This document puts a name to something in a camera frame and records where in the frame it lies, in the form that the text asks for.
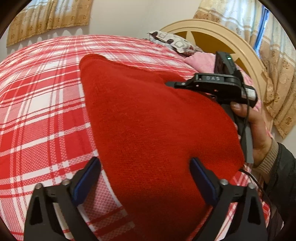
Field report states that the red knitted embroidered sweater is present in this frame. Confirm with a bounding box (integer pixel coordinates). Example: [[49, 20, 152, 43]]
[[80, 54, 244, 240]]

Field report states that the dark jacket right forearm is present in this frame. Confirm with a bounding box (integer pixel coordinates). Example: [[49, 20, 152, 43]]
[[255, 140, 295, 240]]

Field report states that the person's right hand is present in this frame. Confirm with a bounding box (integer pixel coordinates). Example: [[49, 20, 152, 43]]
[[230, 102, 273, 167]]

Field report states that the cream wooden headboard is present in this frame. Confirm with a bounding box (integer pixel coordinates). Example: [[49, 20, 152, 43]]
[[161, 19, 266, 100]]

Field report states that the beige curtain beside headboard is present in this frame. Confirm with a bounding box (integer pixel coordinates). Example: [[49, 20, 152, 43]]
[[194, 0, 295, 138]]

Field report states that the grey patterned pillow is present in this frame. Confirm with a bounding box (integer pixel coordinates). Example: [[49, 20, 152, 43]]
[[148, 31, 203, 57]]

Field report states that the beige patterned window curtain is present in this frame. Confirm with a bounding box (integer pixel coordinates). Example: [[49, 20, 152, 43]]
[[6, 0, 93, 47]]

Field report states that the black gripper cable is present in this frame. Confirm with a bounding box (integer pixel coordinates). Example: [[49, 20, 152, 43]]
[[235, 69, 276, 223]]

